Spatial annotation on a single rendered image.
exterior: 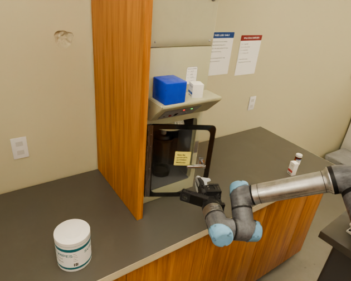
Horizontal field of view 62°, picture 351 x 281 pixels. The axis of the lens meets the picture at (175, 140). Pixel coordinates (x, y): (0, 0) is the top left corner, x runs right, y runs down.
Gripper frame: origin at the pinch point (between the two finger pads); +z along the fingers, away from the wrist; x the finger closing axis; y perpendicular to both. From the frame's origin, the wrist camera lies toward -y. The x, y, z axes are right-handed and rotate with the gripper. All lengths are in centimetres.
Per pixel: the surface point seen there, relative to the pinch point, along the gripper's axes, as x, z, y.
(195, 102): 30.8, 11.5, -1.8
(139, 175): -0.6, 3.1, -24.3
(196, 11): 65, 24, -3
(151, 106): 28.4, 11.5, -20.2
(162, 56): 48, 17, -16
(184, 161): -0.1, 13.7, -2.8
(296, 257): -120, 54, 112
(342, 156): -87, 163, 221
